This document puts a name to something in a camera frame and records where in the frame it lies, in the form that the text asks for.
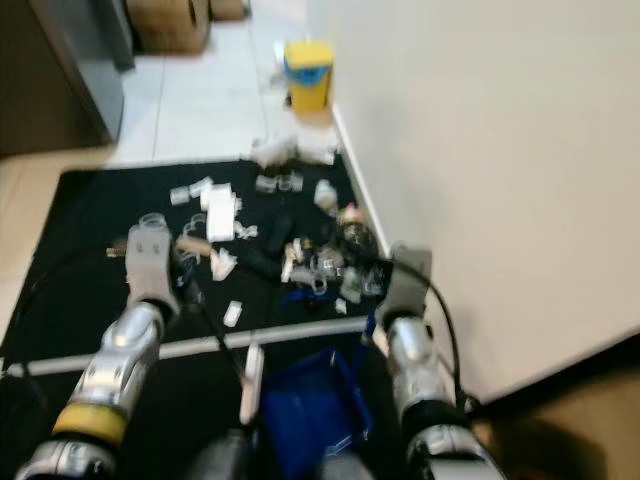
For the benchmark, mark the blue plastic dustpan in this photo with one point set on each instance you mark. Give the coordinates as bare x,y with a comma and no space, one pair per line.
305,405

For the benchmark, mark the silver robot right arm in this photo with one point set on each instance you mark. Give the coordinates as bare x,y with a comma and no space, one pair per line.
410,355

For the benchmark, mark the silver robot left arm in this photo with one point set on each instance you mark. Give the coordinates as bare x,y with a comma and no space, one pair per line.
125,345

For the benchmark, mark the black floor mat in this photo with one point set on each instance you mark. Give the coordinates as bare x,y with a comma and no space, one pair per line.
100,240

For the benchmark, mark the black crumpled plastic bag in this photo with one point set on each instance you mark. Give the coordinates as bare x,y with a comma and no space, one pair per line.
358,245

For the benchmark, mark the white and green bottle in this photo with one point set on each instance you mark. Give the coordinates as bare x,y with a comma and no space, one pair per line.
325,195

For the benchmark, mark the white printed wrapper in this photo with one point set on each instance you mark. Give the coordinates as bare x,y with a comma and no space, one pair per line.
318,154

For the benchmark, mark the small white tag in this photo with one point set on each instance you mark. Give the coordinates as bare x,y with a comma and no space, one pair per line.
233,312

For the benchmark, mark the white crumpled tissue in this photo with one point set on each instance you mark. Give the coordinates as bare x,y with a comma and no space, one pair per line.
272,152

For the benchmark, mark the white paper box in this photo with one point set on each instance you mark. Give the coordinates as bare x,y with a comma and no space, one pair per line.
220,215

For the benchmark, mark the grey robot right leg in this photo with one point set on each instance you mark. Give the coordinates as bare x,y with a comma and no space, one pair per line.
350,465

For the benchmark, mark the grey robot leg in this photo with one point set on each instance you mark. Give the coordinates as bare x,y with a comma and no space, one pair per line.
350,465
222,455

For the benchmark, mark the yellow trash bin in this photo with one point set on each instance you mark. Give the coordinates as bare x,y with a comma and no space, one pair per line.
310,88

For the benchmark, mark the grey robot left leg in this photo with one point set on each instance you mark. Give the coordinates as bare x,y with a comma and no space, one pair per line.
222,455

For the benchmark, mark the dark cabinet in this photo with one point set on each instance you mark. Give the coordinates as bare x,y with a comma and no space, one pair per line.
50,70

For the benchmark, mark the closed brown cardboard box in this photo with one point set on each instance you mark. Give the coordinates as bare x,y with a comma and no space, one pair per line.
165,25

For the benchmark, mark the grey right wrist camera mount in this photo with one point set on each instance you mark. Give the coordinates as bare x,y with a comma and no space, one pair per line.
408,285

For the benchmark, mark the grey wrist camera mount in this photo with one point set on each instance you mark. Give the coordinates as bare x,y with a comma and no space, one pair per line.
150,262
408,285

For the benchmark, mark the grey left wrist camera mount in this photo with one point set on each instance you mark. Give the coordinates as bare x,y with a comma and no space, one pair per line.
150,262

